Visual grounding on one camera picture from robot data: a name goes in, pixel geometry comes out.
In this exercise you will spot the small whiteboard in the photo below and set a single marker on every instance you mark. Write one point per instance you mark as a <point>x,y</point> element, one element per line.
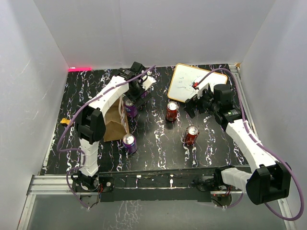
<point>184,76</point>

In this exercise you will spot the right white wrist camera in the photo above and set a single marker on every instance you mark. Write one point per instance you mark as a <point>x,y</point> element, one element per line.
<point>202,87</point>

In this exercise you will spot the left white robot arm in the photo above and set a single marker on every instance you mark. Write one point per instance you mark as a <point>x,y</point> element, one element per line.
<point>90,122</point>

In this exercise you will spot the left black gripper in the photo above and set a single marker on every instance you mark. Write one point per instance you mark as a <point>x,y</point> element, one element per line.
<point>137,100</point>

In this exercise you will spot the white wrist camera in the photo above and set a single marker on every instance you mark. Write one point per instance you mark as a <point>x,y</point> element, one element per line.
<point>202,87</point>
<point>147,82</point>

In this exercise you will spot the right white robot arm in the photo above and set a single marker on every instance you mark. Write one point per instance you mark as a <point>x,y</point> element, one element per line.
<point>269,179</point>

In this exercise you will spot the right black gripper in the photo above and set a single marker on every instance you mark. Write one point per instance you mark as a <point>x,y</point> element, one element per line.
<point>191,104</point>

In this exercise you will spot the brown canvas tote bag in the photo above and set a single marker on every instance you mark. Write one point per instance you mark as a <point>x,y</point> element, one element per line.
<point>116,122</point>

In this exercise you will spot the red soda can front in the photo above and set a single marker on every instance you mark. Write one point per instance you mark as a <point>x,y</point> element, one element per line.
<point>191,134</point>

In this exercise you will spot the purple soda can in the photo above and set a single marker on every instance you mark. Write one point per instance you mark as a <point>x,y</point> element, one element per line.
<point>129,141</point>
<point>144,94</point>
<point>131,109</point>

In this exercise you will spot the purple soda can front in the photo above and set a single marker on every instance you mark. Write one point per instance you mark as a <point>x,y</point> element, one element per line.
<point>129,141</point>

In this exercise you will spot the small orange object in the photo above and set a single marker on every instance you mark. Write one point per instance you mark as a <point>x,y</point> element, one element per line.
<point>65,122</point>

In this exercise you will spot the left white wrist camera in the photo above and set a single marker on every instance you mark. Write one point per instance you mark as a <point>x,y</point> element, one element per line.
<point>147,82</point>

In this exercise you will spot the pink marker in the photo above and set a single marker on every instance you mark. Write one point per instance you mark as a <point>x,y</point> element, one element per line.
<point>79,69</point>

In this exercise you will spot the red soda can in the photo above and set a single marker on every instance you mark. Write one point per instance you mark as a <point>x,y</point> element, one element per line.
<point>191,134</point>
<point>171,111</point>

